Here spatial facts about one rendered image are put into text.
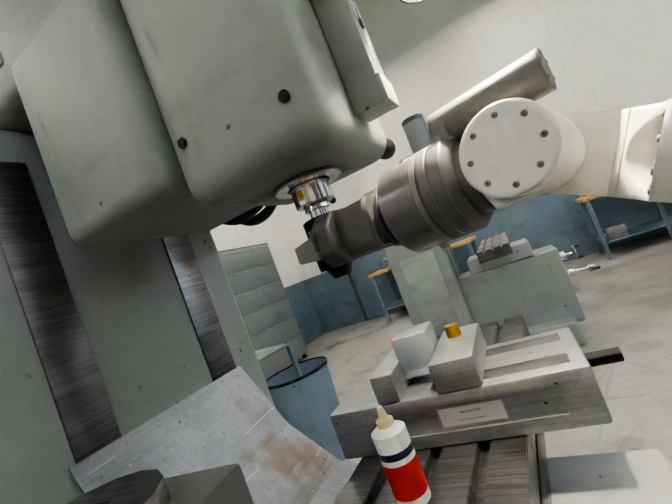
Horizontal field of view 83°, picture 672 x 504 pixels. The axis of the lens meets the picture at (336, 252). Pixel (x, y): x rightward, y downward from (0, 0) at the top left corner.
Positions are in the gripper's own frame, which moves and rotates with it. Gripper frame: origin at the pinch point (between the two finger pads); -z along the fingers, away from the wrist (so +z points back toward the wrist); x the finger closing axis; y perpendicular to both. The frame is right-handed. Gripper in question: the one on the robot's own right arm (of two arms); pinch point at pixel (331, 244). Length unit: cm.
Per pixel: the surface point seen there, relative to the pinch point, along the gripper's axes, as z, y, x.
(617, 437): -22, 122, -163
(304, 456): -28.1, 31.2, -5.0
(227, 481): 8.1, 11.8, 24.3
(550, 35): -27, -211, -664
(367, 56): 12.7, -16.0, -1.3
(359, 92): 10.6, -13.2, -0.7
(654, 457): 18.7, 38.2, -20.1
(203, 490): 7.9, 11.5, 25.5
